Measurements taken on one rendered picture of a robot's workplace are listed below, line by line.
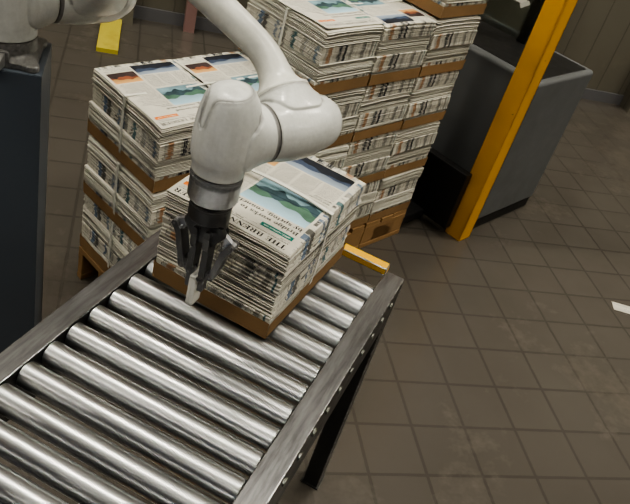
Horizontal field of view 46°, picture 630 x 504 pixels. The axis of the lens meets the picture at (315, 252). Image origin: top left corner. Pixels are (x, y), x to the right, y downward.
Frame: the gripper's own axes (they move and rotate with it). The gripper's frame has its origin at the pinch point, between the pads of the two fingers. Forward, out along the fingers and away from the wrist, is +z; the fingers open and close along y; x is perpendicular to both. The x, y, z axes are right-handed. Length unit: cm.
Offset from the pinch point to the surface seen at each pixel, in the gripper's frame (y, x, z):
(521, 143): -41, -236, 44
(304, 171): -3.0, -38.4, -10.1
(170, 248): 11.9, -10.8, 3.5
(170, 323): 4.3, -1.5, 13.2
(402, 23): 12, -152, -13
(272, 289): -12.0, -9.6, 0.2
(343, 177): -10.8, -43.2, -10.1
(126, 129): 63, -70, 21
